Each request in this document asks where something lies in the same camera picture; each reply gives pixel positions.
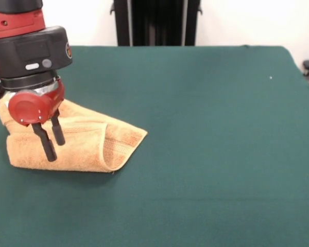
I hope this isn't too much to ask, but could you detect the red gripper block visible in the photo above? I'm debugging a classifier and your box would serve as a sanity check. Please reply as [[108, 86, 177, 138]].
[[8, 81, 66, 162]]

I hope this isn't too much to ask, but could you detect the tan terry towel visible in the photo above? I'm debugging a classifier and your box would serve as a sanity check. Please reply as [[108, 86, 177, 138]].
[[0, 99, 148, 173]]

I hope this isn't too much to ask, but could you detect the dark green table cloth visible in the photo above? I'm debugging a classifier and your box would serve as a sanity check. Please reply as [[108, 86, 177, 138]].
[[0, 45, 309, 247]]

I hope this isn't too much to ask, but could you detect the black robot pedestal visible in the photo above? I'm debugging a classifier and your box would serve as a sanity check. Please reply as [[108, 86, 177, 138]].
[[109, 0, 204, 47]]

